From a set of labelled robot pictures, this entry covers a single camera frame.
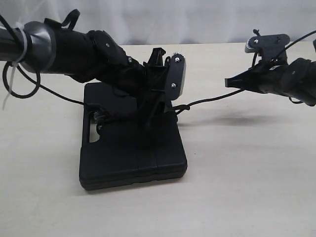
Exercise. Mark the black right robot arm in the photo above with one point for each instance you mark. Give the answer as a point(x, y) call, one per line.
point(298, 81)

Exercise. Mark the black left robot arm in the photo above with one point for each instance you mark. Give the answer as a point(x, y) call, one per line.
point(51, 47)

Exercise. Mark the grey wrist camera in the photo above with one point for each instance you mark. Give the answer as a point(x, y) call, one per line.
point(269, 47)
point(175, 78)

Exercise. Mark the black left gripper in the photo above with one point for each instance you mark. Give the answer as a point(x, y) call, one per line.
point(143, 82)

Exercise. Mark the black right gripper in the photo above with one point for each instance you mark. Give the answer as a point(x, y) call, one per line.
point(263, 79)

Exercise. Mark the black plastic carrying case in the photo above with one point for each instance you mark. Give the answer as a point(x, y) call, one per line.
point(114, 159)

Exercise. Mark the white curtain backdrop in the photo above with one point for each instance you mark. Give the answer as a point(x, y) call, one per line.
point(173, 21)

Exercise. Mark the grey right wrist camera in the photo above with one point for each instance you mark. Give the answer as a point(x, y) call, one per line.
point(269, 47)

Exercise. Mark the white zip tie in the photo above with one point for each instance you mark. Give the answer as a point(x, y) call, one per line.
point(15, 63)

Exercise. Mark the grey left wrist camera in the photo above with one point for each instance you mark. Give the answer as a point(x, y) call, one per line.
point(175, 78)

